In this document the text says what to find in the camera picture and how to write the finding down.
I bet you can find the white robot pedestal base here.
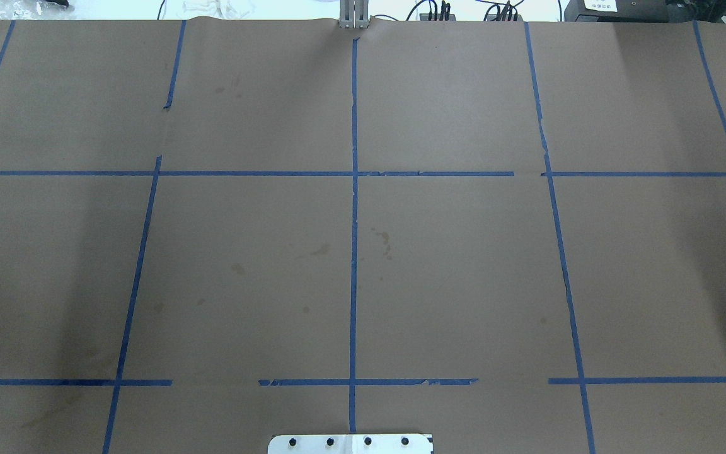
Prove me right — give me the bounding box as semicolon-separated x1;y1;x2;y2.
267;433;434;453

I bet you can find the aluminium frame post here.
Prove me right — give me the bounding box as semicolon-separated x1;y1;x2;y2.
339;0;371;30

